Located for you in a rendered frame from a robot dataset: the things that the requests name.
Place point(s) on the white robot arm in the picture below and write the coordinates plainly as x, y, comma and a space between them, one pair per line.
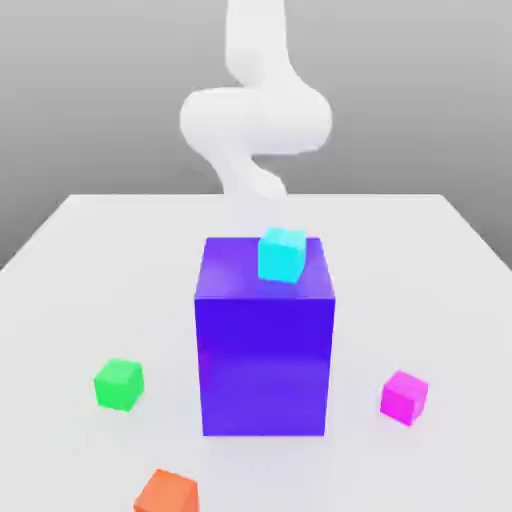
256, 120

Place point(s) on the small cyan cube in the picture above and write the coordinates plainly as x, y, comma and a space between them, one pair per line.
280, 258

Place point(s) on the small green cube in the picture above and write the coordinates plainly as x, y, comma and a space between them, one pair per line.
118, 386

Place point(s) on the small magenta cube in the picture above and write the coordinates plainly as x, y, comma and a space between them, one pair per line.
402, 398

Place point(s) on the small orange cube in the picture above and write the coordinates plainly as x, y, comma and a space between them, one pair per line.
168, 494

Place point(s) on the large purple box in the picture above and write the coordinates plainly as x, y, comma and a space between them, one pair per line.
264, 360

